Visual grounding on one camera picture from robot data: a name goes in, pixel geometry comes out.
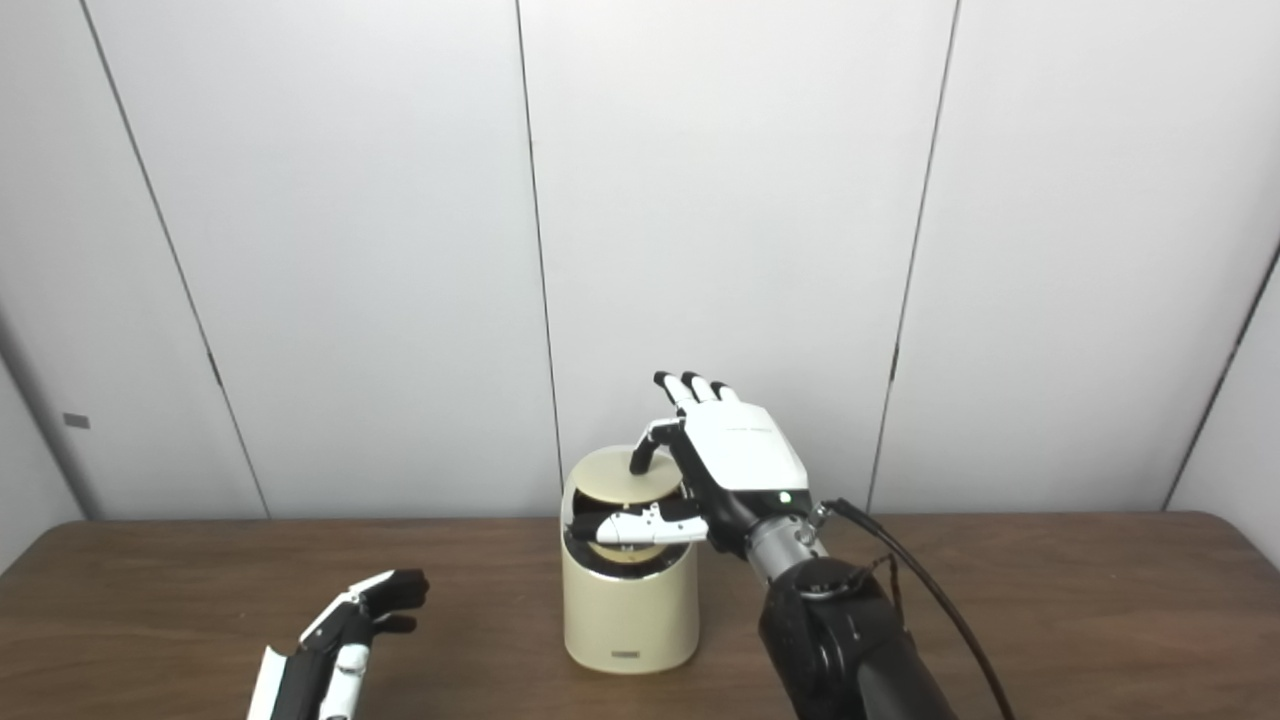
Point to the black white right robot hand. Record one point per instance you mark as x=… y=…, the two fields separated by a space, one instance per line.
x=745 y=450

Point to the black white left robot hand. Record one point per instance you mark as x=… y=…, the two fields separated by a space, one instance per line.
x=310 y=670

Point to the round cream bin lid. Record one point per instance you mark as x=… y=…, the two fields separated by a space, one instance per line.
x=605 y=480

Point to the cream-colored bin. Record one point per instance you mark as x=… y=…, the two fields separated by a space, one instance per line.
x=630 y=615

